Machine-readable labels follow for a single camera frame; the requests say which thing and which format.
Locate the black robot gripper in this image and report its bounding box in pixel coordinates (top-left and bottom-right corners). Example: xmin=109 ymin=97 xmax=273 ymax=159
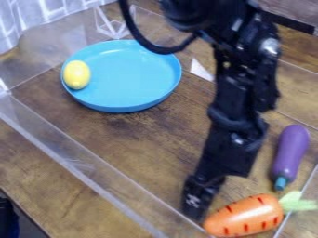
xmin=182 ymin=124 xmax=269 ymax=221

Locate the orange toy carrot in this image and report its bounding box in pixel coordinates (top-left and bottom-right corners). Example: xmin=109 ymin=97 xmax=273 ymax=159
xmin=204 ymin=191 xmax=318 ymax=238

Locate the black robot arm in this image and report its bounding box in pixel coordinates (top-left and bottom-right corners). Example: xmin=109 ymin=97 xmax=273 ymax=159
xmin=160 ymin=0 xmax=280 ymax=221

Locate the purple toy eggplant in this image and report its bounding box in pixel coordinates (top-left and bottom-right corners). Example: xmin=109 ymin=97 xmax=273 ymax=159
xmin=272 ymin=125 xmax=309 ymax=191

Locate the blue round plate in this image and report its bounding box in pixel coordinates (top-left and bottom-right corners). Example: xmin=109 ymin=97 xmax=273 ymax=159
xmin=61 ymin=40 xmax=184 ymax=113

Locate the yellow toy lemon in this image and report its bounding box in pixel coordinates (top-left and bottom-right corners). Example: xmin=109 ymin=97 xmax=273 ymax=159
xmin=63 ymin=60 xmax=91 ymax=90

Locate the dark wooden bar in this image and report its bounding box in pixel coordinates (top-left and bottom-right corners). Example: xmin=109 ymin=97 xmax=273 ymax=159
xmin=264 ymin=9 xmax=318 ymax=35

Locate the white lattice curtain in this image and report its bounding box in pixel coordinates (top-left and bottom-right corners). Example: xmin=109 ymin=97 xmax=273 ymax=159
xmin=0 ymin=0 xmax=117 ymax=55

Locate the clear acrylic tray wall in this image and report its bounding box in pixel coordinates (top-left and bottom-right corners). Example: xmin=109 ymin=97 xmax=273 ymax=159
xmin=0 ymin=92 xmax=217 ymax=238

